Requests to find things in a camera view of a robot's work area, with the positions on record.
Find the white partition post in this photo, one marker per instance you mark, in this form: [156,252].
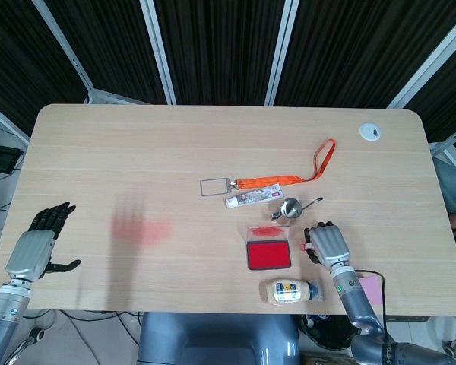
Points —
[433,61]
[156,45]
[61,45]
[283,45]

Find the grey robot torso base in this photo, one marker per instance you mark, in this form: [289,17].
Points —
[220,338]

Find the pink sticky note pad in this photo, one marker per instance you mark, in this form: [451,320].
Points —
[371,291]

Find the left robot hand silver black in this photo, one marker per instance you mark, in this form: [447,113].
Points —
[30,252]

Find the white partition foot frame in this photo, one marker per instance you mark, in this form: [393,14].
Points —
[450,146]

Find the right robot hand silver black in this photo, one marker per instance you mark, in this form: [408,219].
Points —
[328,243]

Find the floral toothpaste tube white cap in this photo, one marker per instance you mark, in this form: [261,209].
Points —
[254,195]

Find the black box on floor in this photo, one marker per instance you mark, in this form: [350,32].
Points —
[0,159]

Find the red ink pad clear lid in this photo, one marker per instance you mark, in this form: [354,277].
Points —
[268,255]

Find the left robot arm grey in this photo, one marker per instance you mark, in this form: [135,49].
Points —
[7,308]

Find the white blue partition frame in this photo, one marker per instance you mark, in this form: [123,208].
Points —
[0,121]

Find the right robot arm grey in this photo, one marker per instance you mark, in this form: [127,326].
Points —
[355,304]

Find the clear badge holder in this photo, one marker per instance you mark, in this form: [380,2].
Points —
[216,187]

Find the person in grey clothes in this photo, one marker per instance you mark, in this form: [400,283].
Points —
[454,186]

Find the Hellmann's mayonnaise squeeze bottle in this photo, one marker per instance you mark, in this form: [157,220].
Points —
[285,291]

